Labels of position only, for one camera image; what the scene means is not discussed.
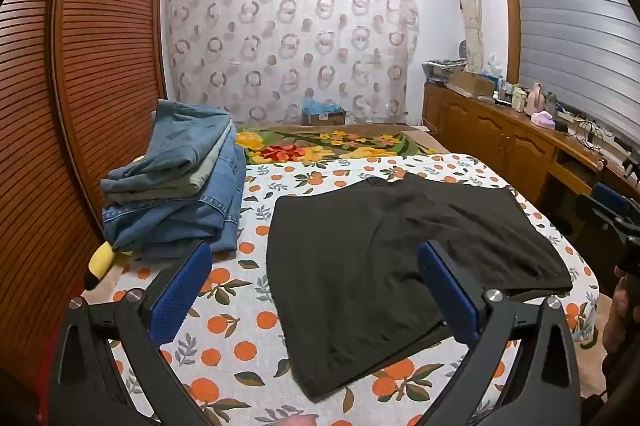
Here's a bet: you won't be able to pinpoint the pink bottle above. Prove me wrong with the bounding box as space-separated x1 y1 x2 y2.
525 82 544 114

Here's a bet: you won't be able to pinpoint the olive green folded pants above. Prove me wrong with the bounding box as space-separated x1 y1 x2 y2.
107 141 236 208

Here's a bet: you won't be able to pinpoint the black pants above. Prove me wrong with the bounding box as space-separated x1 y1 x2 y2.
265 172 574 403

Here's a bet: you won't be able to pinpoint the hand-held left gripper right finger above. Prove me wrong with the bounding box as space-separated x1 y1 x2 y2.
417 240 583 426

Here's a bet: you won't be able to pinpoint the group of cosmetic bottles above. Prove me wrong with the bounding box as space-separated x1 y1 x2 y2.
500 83 529 112

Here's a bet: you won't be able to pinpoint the blue denim folded jeans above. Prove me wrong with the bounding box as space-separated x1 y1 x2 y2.
102 133 247 263

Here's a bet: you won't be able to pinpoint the cream side curtain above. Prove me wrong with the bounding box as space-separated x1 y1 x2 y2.
446 0 486 74

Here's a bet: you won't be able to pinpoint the grey-blue folded jeans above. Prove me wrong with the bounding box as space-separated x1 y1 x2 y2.
100 98 236 196

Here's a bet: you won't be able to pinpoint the yellow plush toy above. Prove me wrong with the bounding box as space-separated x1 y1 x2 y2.
84 242 134 291

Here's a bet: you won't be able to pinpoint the grey window blind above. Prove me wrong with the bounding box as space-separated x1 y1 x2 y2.
510 0 640 147

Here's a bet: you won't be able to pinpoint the tangled cables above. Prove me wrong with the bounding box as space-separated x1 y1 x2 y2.
572 118 607 148

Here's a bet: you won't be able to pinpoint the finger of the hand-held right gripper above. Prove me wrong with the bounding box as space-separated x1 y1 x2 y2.
576 193 621 238
592 182 640 221

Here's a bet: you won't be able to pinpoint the person's right hand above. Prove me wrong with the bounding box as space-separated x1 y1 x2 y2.
601 267 640 357

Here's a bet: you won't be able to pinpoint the small black tripod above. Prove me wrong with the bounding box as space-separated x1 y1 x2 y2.
620 153 640 183

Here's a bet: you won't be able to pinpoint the open flat cardboard box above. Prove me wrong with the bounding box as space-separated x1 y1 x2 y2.
446 68 496 99

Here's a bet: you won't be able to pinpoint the clear plastic bag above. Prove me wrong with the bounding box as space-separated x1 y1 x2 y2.
480 53 504 80

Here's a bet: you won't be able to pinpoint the wooden louvered wardrobe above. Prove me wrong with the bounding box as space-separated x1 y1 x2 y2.
0 0 168 407

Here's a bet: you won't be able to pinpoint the floral blanket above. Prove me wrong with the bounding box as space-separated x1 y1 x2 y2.
235 123 451 166

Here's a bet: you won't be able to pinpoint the wooden window frame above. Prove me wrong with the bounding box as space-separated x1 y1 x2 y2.
496 0 640 147

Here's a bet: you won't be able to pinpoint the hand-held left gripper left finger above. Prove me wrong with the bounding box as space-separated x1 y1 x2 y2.
50 241 214 426

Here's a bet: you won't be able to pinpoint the small cardboard box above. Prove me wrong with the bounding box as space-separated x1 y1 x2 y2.
302 107 347 127

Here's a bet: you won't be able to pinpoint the circle pattern sheer curtain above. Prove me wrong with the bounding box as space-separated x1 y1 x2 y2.
161 0 421 127

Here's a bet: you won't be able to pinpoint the wooden sideboard cabinet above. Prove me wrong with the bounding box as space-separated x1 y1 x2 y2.
422 81 640 229

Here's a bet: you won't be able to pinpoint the orange fruit print bedsheet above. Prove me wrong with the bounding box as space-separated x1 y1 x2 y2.
107 152 601 426

